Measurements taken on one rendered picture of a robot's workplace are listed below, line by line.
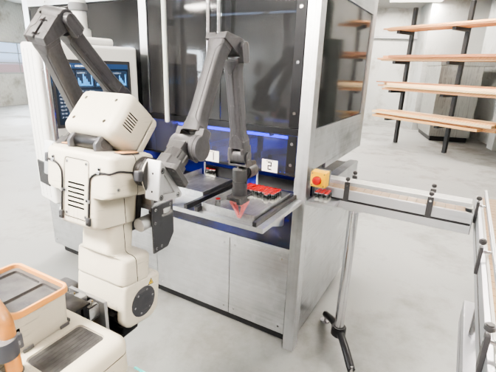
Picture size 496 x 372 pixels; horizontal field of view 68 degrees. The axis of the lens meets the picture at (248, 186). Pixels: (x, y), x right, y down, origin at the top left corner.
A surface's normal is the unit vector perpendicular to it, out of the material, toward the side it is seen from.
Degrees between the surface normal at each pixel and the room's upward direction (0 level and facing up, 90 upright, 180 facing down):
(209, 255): 90
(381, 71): 90
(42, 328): 92
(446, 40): 90
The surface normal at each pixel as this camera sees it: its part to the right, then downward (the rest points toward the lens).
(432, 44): -0.23, 0.29
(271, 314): -0.50, 0.25
